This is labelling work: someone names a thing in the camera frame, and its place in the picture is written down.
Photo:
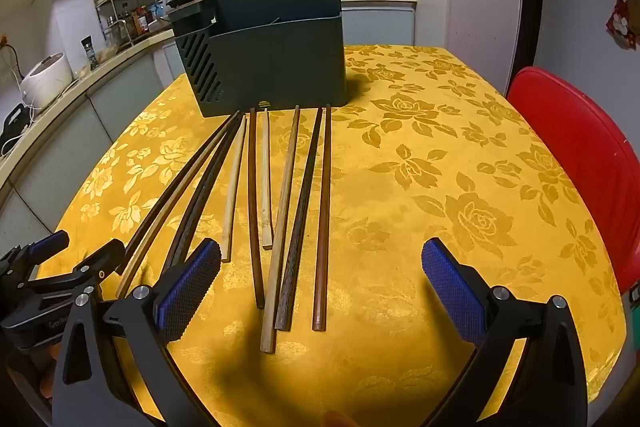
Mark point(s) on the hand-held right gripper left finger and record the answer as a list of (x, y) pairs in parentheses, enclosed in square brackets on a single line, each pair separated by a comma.
[(192, 287)]

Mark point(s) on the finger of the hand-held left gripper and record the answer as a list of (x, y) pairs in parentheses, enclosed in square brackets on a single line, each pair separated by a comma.
[(102, 257), (47, 242)]

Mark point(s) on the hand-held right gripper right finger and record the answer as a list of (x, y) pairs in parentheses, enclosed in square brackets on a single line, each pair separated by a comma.
[(450, 282)]

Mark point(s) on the tan wooden chopstick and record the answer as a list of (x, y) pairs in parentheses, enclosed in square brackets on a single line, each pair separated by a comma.
[(131, 272)]

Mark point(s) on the long light brown chopstick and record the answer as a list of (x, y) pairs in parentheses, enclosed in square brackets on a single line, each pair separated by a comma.
[(283, 217)]

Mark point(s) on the short pale bamboo chopstick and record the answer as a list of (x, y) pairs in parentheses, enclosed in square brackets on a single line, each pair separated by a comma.
[(266, 182)]

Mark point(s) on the dark grey-brown chopstick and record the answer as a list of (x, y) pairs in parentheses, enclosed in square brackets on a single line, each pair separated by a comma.
[(302, 217)]

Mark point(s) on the reddish brown chopstick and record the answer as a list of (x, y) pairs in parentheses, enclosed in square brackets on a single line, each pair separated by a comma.
[(324, 217)]

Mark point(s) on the dark green utensil holder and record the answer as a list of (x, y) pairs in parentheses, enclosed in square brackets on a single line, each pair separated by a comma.
[(280, 62)]

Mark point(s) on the yellow floral tablecloth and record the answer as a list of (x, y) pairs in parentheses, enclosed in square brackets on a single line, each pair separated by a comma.
[(425, 187)]

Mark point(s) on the grey curved base cabinets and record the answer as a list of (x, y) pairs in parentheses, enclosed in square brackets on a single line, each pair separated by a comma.
[(75, 142)]

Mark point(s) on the black kitchen appliance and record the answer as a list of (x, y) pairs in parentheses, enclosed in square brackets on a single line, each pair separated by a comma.
[(12, 124)]

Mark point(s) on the white rice cooker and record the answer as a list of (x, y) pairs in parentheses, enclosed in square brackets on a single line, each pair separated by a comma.
[(47, 79)]

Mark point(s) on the red plastic stool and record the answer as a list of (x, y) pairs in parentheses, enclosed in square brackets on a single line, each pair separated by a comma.
[(575, 147)]

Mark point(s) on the beige curved kitchen countertop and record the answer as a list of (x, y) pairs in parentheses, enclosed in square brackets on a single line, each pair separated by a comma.
[(125, 49)]

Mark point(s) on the metal spice rack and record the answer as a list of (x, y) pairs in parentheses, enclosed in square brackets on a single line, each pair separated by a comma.
[(120, 7)]

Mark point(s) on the red hanging cloth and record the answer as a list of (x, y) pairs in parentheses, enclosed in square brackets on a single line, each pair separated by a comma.
[(622, 17)]

